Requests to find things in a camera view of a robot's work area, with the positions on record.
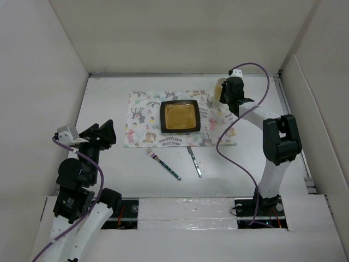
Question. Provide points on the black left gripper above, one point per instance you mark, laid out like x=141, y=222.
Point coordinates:
x=103, y=136

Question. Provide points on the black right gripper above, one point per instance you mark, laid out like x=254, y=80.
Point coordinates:
x=222, y=99

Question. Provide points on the yellow ceramic mug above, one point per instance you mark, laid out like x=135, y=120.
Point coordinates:
x=218, y=88

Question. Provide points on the floral patterned cloth placemat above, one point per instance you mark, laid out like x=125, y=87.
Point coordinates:
x=143, y=128

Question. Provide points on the fork with patterned handle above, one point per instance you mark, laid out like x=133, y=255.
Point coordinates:
x=154, y=156

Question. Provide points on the square black yellow plate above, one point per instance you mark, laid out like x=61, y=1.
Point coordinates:
x=180, y=116

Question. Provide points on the knife with patterned handle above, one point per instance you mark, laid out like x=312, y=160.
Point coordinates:
x=193, y=158

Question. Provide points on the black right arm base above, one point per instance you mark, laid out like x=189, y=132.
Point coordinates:
x=268, y=216

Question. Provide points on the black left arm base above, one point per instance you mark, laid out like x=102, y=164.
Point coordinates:
x=126, y=218

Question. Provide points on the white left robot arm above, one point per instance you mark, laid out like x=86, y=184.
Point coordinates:
x=83, y=204

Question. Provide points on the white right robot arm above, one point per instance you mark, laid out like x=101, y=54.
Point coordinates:
x=281, y=141

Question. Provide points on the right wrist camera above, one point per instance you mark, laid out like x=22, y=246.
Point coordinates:
x=235, y=73

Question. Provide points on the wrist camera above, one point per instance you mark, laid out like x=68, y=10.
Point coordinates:
x=67, y=135
x=235, y=73

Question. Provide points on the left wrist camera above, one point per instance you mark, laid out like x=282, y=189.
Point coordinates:
x=67, y=135

